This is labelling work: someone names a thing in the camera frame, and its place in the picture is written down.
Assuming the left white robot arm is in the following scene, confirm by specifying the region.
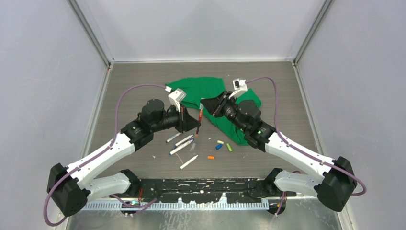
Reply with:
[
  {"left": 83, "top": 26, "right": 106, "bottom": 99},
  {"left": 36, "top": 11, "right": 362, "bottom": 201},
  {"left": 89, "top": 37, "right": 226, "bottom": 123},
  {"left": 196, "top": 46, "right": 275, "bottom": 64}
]
[{"left": 47, "top": 99, "right": 200, "bottom": 217}]

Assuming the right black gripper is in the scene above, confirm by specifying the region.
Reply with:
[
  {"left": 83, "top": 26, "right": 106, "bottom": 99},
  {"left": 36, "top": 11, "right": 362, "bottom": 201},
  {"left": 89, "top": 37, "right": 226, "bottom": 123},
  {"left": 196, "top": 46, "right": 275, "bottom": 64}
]
[{"left": 201, "top": 91, "right": 248, "bottom": 133}]

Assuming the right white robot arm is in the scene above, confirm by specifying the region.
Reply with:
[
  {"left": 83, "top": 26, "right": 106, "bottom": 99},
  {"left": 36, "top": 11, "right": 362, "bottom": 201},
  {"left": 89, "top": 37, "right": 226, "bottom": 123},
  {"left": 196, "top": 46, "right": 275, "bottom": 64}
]
[{"left": 201, "top": 91, "right": 358, "bottom": 212}]

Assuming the red orange pen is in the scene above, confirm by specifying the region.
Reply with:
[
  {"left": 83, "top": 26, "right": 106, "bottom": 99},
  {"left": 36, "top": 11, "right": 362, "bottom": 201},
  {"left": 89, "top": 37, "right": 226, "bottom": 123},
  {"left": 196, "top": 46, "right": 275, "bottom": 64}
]
[{"left": 195, "top": 108, "right": 203, "bottom": 138}]

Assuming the white marker green tip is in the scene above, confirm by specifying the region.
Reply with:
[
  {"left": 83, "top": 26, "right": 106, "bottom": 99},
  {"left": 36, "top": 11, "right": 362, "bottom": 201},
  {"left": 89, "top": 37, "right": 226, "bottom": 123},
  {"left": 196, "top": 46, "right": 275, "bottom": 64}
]
[{"left": 180, "top": 155, "right": 199, "bottom": 170}]

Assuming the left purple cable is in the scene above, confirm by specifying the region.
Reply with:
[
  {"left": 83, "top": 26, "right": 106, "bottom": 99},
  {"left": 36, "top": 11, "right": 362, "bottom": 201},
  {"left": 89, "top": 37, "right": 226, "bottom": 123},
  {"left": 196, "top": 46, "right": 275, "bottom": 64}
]
[{"left": 43, "top": 83, "right": 172, "bottom": 227}]

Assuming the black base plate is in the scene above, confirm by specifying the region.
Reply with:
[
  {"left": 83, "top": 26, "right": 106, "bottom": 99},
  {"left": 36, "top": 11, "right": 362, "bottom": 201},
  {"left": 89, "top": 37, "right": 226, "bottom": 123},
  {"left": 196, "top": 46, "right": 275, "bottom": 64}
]
[{"left": 116, "top": 178, "right": 282, "bottom": 204}]

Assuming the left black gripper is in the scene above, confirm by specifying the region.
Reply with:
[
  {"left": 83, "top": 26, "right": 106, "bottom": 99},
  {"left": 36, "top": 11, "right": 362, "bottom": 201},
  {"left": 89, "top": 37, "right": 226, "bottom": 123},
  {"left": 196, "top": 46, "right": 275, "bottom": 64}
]
[{"left": 151, "top": 103, "right": 200, "bottom": 134}]

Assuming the white marker blue tip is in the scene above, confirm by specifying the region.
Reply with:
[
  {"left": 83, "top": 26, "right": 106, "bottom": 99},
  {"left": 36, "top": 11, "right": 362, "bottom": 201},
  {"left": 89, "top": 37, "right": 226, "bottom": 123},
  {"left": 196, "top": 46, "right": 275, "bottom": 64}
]
[{"left": 174, "top": 134, "right": 194, "bottom": 148}]

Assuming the green cloth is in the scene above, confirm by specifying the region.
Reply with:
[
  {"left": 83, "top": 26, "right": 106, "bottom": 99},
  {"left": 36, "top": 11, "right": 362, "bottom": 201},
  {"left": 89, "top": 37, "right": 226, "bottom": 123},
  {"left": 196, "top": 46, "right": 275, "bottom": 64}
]
[{"left": 167, "top": 77, "right": 248, "bottom": 145}]

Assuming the white marker blue end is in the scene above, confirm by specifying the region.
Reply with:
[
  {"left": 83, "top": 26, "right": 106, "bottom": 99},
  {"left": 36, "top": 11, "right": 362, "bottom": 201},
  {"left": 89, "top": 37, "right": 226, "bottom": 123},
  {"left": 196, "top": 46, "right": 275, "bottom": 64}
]
[{"left": 169, "top": 141, "right": 193, "bottom": 155}]

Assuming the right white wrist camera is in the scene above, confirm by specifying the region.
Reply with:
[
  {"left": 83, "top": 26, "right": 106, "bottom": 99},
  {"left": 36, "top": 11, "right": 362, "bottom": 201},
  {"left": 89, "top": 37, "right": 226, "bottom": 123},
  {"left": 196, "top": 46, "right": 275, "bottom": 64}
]
[{"left": 229, "top": 78, "right": 248, "bottom": 99}]

